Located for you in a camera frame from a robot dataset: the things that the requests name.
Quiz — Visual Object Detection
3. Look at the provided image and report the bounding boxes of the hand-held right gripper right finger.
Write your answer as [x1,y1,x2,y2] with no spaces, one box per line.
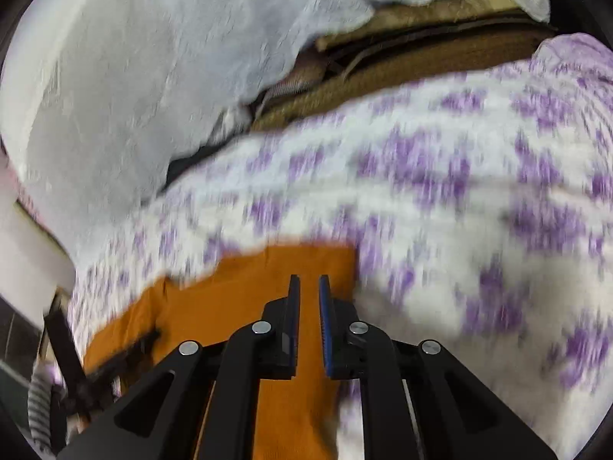
[318,275,559,460]

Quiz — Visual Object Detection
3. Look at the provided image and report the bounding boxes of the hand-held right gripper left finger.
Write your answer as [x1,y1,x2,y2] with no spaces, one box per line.
[57,274,302,460]

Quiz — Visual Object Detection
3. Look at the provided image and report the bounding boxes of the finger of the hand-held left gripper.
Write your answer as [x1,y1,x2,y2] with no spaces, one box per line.
[89,328,161,381]

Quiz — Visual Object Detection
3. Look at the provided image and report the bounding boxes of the orange cloth garment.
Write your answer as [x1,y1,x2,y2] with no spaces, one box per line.
[84,244,360,460]

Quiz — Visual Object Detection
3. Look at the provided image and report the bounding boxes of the person's left forearm striped sleeve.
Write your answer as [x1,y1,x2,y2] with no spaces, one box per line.
[28,366,54,447]

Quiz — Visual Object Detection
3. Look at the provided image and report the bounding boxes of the purple floral bed sheet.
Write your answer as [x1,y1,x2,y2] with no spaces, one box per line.
[67,33,613,460]

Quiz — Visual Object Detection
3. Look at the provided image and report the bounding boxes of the pink floral cloth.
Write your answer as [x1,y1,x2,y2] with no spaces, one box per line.
[0,148,30,212]

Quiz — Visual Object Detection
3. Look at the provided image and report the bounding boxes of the brown folded blankets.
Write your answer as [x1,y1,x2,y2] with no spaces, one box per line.
[249,0,559,132]

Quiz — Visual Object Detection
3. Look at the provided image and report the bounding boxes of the wooden frame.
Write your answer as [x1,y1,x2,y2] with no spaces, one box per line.
[14,201,75,262]

